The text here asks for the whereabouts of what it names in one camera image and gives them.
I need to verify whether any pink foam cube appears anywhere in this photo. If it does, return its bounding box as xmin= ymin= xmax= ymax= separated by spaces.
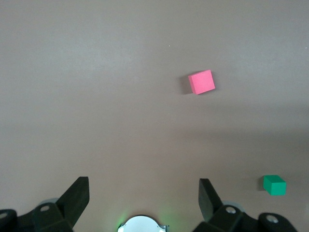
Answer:
xmin=187 ymin=69 xmax=216 ymax=95

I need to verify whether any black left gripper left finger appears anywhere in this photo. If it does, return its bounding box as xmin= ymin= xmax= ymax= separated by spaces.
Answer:
xmin=0 ymin=176 xmax=90 ymax=232

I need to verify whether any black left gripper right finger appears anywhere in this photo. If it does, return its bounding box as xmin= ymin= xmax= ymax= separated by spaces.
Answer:
xmin=193 ymin=178 xmax=297 ymax=232

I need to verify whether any brown table cover sheet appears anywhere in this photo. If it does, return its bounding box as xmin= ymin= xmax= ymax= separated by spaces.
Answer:
xmin=0 ymin=0 xmax=309 ymax=232

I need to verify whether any green foam cube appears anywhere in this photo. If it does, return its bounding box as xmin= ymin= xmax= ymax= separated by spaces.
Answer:
xmin=262 ymin=174 xmax=287 ymax=196

